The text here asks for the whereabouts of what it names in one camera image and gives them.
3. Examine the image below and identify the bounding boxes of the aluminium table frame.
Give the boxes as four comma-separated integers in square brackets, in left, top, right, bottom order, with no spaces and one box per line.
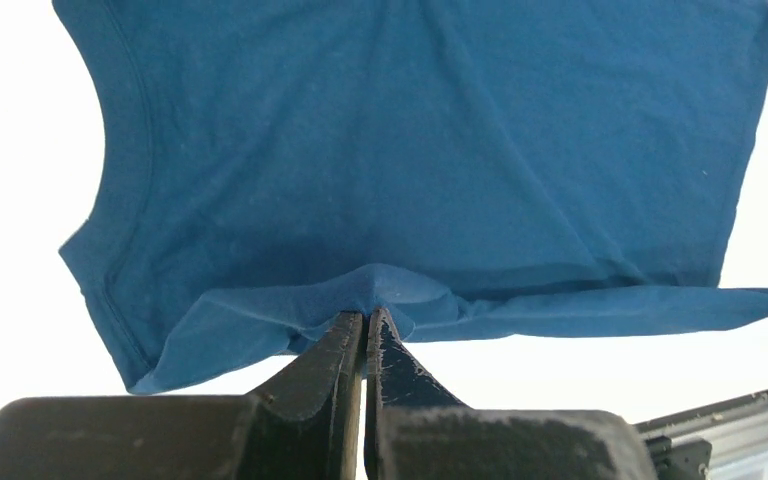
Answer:
[635,391,768,480]

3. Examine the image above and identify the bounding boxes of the navy blue t-shirt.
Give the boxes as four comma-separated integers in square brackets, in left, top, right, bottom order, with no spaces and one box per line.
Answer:
[53,1,768,394]

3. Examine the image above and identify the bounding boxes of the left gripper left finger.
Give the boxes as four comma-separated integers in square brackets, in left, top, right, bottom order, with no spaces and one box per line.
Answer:
[238,312,365,480]

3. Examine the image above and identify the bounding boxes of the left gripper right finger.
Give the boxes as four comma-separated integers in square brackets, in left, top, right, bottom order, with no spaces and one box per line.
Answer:
[365,308,471,479]

